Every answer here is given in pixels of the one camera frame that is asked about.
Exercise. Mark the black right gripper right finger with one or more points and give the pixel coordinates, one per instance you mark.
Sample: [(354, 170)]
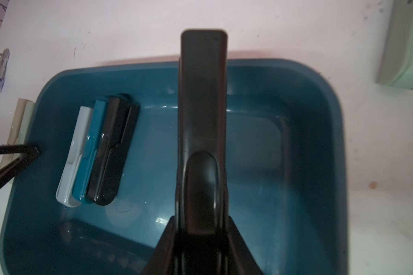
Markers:
[(240, 259)]

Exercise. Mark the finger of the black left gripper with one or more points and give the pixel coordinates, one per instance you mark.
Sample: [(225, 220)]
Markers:
[(15, 167), (26, 149)]

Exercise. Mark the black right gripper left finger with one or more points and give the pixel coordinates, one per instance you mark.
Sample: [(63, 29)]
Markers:
[(162, 260)]

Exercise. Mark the black pruning pliers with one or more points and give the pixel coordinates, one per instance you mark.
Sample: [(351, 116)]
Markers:
[(117, 132), (201, 214)]

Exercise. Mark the grey pruning pliers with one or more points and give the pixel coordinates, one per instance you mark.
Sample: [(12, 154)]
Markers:
[(67, 180)]

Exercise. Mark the teal pruning pliers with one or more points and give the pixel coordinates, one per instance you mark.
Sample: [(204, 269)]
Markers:
[(90, 149)]

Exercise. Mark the beige pruning pliers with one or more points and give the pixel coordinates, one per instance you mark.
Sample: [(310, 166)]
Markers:
[(17, 121)]

